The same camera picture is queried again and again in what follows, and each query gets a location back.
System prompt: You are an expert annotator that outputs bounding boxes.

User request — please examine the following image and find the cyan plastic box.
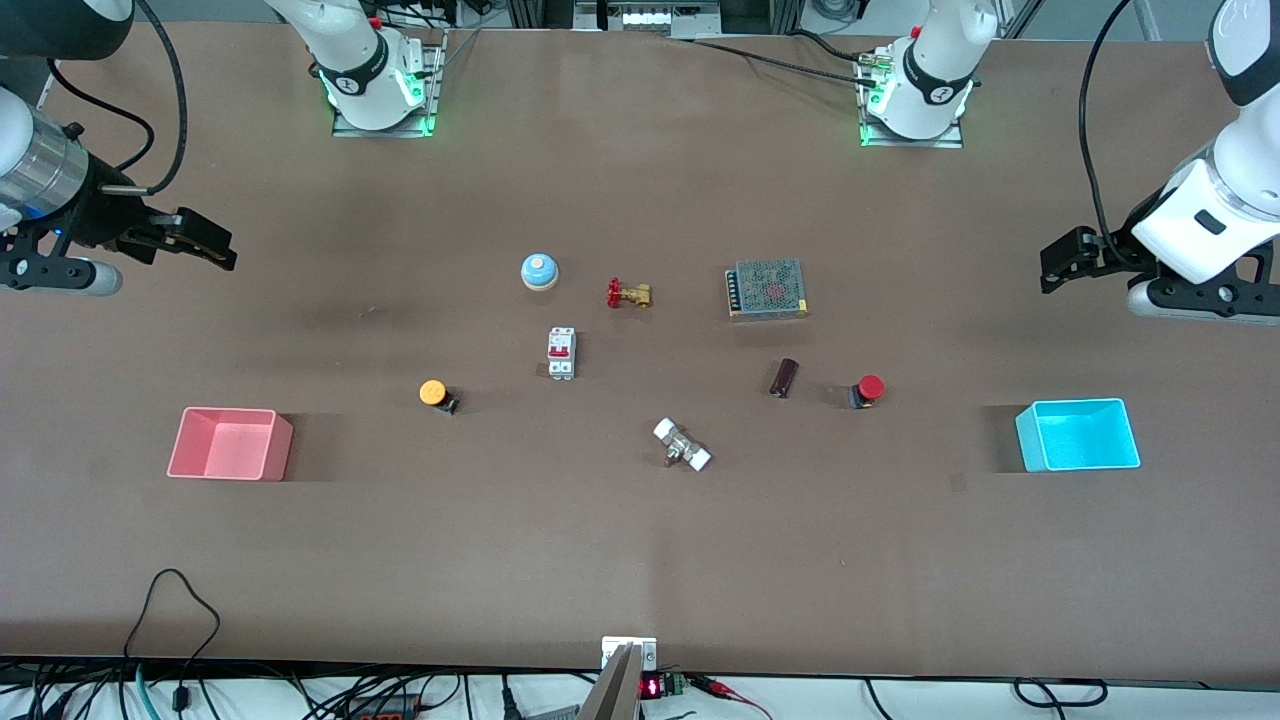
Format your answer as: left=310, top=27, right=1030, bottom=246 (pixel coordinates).
left=1014, top=397, right=1143, bottom=474

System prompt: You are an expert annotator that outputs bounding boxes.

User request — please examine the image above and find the pink plastic box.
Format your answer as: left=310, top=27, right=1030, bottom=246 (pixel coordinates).
left=166, top=406, right=295, bottom=483

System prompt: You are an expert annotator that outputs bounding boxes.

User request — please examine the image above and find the metal mesh power supply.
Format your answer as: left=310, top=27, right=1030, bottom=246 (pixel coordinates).
left=726, top=258, right=810, bottom=322

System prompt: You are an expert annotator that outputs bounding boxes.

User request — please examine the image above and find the white silver pipe fitting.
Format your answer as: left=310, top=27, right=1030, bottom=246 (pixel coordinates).
left=652, top=416, right=714, bottom=474

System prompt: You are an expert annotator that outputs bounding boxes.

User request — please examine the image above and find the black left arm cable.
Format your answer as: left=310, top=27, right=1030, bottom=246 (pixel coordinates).
left=1077, top=0, right=1141, bottom=261

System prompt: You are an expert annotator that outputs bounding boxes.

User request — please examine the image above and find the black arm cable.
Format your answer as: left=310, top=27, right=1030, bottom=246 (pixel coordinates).
left=45, top=0, right=190, bottom=196
left=1077, top=0, right=1141, bottom=261

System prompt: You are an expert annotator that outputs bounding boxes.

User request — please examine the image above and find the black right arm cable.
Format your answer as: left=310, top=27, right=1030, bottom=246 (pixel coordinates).
left=45, top=0, right=190, bottom=196

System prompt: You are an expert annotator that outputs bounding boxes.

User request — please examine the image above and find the black cable across table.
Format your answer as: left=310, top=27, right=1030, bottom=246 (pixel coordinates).
left=690, top=28, right=891, bottom=83

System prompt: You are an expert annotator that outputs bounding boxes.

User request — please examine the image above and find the black looped cable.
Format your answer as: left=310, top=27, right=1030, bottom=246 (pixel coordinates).
left=122, top=568, right=223, bottom=720

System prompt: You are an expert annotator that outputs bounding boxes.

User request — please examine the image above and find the black coiled cable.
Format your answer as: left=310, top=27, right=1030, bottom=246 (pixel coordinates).
left=1012, top=677, right=1109, bottom=710

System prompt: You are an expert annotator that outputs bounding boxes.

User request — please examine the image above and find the red clip lead wire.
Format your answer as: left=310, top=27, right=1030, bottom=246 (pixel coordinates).
left=688, top=674, right=776, bottom=720

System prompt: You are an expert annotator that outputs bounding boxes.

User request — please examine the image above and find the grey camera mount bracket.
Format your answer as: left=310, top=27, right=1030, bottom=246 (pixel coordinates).
left=578, top=635, right=660, bottom=720

